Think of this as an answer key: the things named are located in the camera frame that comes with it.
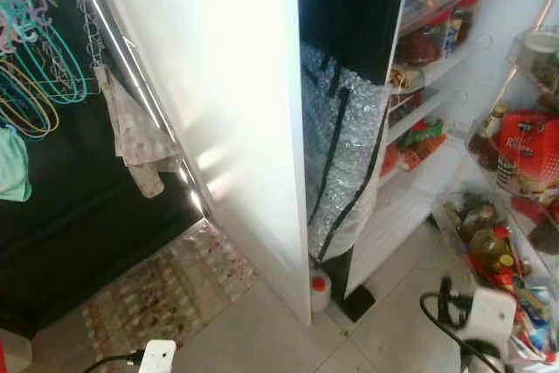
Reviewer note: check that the dark jar red lid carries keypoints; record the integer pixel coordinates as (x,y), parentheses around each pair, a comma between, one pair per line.
(466,24)

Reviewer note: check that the fridge body white inside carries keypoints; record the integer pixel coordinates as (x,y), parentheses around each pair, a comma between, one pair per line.
(410,207)

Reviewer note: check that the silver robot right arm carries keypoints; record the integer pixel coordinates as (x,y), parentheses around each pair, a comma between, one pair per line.
(485,360)

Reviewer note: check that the wrapped food bundle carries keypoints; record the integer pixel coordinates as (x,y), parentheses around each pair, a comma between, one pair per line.
(406,79)

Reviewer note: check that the teal blue packet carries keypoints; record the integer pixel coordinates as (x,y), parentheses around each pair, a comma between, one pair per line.
(535,329)

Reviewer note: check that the red plastic food bag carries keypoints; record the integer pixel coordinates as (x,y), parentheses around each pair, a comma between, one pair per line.
(390,161)

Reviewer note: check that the blue white can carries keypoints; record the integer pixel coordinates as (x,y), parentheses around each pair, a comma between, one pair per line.
(452,34)

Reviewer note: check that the floral hanging cloth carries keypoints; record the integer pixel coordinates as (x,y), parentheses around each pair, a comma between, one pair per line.
(135,137)

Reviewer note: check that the clear oil jar red cap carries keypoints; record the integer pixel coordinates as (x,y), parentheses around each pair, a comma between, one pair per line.
(485,242)

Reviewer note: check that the red printed carton box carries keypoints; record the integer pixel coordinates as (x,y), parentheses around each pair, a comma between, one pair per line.
(531,150)

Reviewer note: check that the beige patterned rug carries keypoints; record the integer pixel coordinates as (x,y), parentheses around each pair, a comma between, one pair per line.
(166,290)

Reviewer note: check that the bag of carrots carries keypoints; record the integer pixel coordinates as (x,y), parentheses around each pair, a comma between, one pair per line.
(424,141)

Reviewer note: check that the white glossy tall panel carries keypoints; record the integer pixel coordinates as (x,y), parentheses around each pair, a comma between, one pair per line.
(218,85)

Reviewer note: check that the white bowl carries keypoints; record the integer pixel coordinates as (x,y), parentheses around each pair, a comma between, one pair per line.
(541,41)

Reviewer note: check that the brown sauce bottle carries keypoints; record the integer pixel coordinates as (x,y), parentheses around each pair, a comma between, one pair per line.
(489,141)

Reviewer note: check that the black glossy cabinet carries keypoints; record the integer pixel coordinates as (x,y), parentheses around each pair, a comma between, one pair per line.
(79,233)

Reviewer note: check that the yellow cap sauce bottle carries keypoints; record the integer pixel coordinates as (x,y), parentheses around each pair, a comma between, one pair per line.
(502,263)

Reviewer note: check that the red sauce jar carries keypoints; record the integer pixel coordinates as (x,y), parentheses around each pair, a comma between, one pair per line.
(421,45)

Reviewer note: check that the white jug red cap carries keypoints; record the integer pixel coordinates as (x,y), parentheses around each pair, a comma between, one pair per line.
(320,294)

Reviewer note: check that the teal hanging cloth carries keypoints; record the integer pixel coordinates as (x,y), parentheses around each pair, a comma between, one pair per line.
(10,168)

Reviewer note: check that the red foil packet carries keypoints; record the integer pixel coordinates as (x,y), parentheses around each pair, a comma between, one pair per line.
(505,284)

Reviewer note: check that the white fridge door with shelves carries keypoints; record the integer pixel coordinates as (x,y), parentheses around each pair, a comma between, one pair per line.
(534,72)

